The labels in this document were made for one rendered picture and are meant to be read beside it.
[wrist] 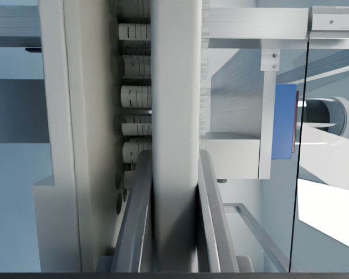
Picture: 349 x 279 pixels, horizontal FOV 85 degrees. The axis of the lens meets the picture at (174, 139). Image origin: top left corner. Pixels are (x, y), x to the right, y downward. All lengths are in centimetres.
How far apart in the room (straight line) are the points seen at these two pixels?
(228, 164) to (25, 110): 63
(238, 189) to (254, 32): 382
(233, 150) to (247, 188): 373
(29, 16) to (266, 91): 53
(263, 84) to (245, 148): 16
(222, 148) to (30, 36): 48
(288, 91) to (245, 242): 409
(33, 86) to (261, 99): 66
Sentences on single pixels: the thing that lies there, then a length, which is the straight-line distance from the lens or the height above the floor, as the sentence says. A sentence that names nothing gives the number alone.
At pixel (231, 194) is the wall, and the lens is 413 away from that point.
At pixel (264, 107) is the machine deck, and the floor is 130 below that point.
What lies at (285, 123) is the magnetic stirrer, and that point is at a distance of 58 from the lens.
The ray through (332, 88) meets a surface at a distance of 53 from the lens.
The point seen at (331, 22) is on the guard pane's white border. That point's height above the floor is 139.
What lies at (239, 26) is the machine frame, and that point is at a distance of 47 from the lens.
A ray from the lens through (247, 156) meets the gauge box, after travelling 52.
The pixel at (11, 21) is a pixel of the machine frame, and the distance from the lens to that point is 55.
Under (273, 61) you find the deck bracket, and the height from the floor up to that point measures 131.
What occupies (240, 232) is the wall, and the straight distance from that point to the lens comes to 441.
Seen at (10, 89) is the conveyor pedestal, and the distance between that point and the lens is 79.
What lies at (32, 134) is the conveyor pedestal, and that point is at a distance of 75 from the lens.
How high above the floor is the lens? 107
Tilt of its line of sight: 1 degrees up
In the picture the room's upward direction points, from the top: 90 degrees clockwise
